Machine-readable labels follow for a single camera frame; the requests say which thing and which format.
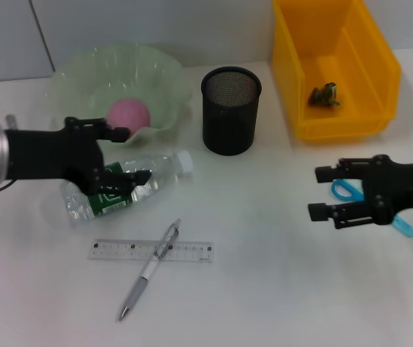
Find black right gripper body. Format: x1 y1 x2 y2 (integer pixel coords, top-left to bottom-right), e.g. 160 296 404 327
362 154 413 226

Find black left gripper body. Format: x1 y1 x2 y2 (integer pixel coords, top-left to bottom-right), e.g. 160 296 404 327
5 116 106 197

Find pink peach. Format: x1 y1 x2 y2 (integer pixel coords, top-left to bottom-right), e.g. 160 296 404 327
106 98 152 139

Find clear green-label water bottle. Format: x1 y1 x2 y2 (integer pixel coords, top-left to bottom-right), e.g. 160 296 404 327
59 150 195 231

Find green plastic wrapper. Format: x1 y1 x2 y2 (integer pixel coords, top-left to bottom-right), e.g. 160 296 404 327
307 82 341 109

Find blue sheathed scissors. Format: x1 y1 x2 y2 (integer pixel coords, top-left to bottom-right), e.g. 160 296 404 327
331 178 413 239

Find pale green glass fruit bowl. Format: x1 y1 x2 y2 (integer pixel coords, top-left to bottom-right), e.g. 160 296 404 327
45 42 195 148

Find clear plastic ruler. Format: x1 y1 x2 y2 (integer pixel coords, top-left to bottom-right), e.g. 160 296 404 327
88 238 215 263

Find black mesh pen holder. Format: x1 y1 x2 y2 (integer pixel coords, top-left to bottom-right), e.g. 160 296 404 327
200 66 263 157

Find grey white ballpoint pen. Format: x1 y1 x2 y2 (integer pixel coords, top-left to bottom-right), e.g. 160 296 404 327
116 218 183 322

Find yellow plastic bin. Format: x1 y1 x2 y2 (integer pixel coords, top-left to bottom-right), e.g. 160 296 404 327
271 0 403 143

